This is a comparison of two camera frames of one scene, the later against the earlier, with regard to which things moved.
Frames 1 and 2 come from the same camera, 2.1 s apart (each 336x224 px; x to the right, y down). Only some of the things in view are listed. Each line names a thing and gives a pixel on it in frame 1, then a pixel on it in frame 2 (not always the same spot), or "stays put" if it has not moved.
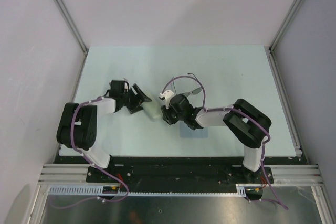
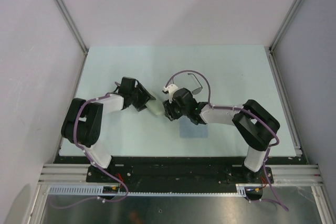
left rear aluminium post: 64,10 stays put
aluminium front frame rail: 283,174 stays put
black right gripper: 167,116 → 169,111
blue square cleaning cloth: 186,131 stays put
